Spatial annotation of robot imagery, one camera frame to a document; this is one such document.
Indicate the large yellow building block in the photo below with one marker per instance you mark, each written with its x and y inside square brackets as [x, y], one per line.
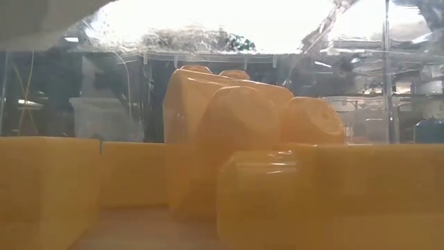
[184, 104]

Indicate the large clear plastic bin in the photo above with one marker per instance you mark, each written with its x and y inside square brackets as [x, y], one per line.
[34, 27]

